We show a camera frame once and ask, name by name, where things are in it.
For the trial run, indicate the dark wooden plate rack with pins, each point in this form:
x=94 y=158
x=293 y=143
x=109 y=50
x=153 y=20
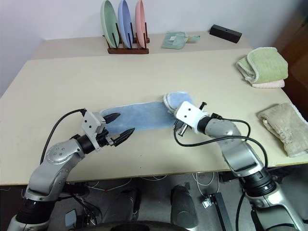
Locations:
x=127 y=50

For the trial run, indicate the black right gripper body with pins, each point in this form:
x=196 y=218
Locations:
x=179 y=127

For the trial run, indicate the green plate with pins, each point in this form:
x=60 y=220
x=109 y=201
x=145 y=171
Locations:
x=108 y=21

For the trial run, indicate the dark grey rounded shape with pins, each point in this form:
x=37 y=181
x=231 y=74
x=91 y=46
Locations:
x=183 y=207
x=131 y=204

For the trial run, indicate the folded beige towel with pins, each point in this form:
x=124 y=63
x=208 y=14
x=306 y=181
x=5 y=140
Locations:
x=284 y=127

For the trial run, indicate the wide black rounded shape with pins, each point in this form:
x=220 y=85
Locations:
x=139 y=227

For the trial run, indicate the light blue towel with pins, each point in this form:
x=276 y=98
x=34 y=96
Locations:
x=144 y=115

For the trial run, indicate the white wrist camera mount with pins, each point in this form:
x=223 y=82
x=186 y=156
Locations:
x=90 y=122
x=188 y=111

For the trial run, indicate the folded pink towel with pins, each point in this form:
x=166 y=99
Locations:
x=269 y=84

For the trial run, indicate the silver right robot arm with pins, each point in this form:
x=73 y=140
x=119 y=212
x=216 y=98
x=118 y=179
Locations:
x=240 y=149

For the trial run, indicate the folded green towel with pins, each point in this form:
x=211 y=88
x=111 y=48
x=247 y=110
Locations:
x=267 y=63

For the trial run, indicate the pale green folded cloth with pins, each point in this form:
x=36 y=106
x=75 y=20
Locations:
x=173 y=41

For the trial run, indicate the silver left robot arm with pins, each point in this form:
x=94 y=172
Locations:
x=53 y=154

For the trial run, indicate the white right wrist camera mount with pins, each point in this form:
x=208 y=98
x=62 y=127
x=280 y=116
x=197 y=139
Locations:
x=188 y=111

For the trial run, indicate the pink plate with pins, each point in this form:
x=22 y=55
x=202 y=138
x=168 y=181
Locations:
x=140 y=21

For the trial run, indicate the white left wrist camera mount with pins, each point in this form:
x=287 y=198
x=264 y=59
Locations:
x=90 y=122

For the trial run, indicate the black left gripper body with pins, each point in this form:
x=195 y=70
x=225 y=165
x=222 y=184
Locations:
x=104 y=138

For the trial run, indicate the blue plate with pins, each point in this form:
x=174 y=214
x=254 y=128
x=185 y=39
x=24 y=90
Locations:
x=124 y=21

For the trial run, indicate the small grey-blue box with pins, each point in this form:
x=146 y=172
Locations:
x=71 y=217

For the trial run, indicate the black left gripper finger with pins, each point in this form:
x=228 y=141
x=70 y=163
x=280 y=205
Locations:
x=112 y=118
x=124 y=136

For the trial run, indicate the brown wooden cabinet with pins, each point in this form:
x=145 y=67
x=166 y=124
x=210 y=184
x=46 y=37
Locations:
x=297 y=53

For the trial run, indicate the black metal bar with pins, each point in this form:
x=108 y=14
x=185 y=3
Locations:
x=222 y=211

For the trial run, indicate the black rectangular box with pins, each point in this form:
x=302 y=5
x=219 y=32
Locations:
x=225 y=33

